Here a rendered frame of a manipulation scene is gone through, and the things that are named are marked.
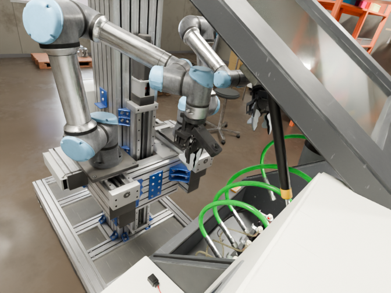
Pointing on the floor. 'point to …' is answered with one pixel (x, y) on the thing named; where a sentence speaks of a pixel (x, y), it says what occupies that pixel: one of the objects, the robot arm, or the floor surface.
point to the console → (319, 246)
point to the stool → (224, 111)
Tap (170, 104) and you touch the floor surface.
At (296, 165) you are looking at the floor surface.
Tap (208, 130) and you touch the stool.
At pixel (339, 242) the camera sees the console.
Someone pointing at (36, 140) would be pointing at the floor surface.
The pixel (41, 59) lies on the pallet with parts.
